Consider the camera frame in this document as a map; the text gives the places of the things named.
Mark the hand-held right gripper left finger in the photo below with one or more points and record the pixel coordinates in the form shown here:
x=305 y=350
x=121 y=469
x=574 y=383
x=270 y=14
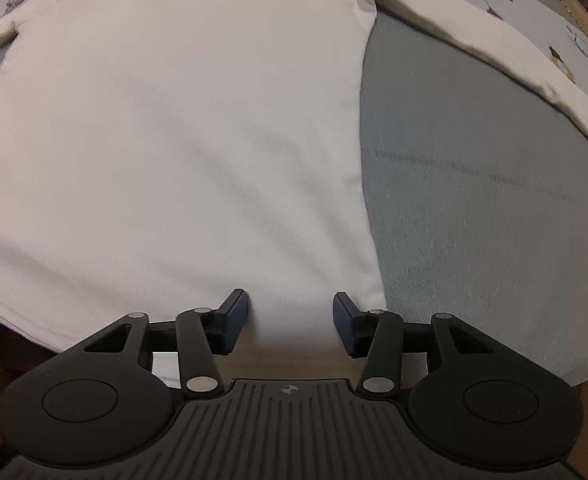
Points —
x=234 y=320

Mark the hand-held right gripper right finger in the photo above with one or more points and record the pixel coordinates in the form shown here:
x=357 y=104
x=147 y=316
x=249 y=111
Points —
x=345 y=322

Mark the white shirt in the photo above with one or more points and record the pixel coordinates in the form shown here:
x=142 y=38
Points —
x=173 y=160

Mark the grey printed bed sheet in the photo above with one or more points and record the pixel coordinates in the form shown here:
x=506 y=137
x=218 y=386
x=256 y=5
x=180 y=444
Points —
x=474 y=210

